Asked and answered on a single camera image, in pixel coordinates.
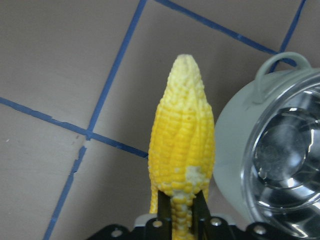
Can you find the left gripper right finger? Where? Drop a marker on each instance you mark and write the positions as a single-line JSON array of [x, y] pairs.
[[200, 217]]

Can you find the pale green cooking pot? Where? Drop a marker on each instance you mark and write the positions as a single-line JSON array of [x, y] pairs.
[[267, 159]]

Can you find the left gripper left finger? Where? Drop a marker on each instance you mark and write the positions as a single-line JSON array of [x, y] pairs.
[[164, 215]]

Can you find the yellow corn cob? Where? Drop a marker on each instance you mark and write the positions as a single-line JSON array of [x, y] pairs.
[[181, 154]]

